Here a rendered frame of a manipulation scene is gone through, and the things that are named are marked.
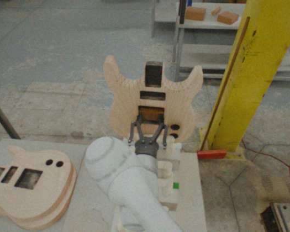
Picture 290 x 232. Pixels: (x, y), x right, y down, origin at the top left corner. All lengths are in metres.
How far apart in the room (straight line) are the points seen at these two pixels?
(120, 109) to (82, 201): 0.49
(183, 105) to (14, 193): 0.84
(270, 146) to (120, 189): 2.40
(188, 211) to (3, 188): 0.85
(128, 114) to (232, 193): 1.60
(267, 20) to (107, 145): 1.34
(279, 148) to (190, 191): 1.82
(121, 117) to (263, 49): 1.14
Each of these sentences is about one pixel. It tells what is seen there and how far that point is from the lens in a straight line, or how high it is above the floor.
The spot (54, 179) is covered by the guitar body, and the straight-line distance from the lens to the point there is 1.12.
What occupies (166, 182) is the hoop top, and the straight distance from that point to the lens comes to 0.88.
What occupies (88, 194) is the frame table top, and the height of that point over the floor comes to 0.93.
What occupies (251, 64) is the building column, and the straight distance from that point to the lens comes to 1.72.
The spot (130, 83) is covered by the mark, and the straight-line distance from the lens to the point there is 0.77.
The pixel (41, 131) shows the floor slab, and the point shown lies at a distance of 2.78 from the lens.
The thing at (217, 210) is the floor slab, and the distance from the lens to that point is 2.13.
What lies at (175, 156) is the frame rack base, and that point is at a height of 1.10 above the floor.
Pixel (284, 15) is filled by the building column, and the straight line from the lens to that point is 1.62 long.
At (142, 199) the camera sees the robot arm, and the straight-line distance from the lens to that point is 0.44.
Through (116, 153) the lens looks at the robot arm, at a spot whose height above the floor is 1.53.
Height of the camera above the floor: 1.91
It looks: 46 degrees down
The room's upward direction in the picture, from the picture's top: straight up
